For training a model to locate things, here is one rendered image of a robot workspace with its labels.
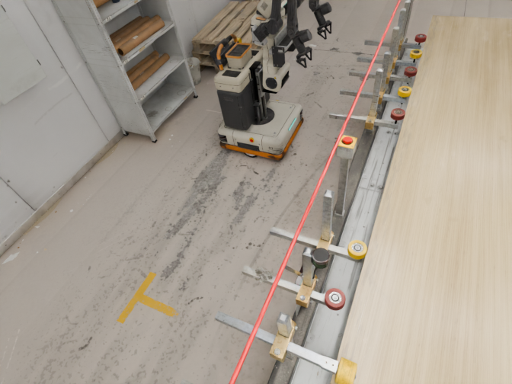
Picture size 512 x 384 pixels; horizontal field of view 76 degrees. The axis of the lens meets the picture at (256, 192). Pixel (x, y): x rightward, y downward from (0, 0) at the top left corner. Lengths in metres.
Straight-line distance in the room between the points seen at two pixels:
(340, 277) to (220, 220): 1.34
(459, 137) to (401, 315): 1.09
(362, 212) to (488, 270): 0.69
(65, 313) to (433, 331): 2.37
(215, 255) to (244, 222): 0.37
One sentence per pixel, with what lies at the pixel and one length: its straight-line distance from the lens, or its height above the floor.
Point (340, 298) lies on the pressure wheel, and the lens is 1.39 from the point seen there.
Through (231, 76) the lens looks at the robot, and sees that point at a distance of 2.85.
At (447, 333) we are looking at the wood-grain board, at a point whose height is 0.90.
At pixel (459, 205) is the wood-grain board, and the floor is 0.90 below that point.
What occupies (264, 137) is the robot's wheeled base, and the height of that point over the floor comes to 0.28.
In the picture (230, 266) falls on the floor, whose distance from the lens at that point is 2.53.
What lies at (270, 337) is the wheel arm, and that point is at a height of 0.96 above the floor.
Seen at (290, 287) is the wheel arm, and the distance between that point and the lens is 1.45.
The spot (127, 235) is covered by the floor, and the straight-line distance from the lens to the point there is 3.00.
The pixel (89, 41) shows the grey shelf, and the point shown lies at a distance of 3.42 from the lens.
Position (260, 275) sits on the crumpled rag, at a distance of 1.47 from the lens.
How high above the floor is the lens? 2.18
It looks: 49 degrees down
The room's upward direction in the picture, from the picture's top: 11 degrees counter-clockwise
